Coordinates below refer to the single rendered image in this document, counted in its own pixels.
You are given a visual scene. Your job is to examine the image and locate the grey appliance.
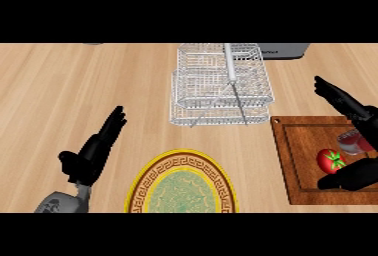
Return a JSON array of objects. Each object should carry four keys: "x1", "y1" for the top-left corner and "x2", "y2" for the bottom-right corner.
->
[{"x1": 255, "y1": 43, "x2": 311, "y2": 61}]

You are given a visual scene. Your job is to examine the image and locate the brown wooden cutting board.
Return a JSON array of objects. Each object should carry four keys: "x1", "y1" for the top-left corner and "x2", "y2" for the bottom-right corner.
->
[{"x1": 269, "y1": 115, "x2": 378, "y2": 206}]

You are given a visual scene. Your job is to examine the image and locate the yellow patterned round plate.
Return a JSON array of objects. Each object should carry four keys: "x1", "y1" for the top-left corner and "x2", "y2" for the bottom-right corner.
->
[{"x1": 124, "y1": 148, "x2": 241, "y2": 214}]

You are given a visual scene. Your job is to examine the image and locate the red tomato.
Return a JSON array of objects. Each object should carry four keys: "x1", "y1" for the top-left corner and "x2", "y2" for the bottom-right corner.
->
[{"x1": 314, "y1": 148, "x2": 348, "y2": 175}]

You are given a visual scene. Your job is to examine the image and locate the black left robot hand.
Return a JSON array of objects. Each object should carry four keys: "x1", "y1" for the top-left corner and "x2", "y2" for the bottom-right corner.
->
[{"x1": 57, "y1": 105, "x2": 128, "y2": 187}]

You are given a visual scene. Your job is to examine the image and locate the white tiered wire basket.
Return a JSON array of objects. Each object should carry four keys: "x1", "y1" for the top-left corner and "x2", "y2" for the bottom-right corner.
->
[{"x1": 168, "y1": 43, "x2": 276, "y2": 128}]

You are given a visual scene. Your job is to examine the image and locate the red can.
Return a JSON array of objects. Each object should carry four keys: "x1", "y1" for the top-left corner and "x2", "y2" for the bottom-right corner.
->
[{"x1": 335, "y1": 128, "x2": 376, "y2": 157}]

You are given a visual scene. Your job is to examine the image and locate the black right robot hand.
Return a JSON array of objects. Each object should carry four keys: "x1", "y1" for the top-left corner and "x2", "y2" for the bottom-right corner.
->
[{"x1": 313, "y1": 75, "x2": 378, "y2": 192}]

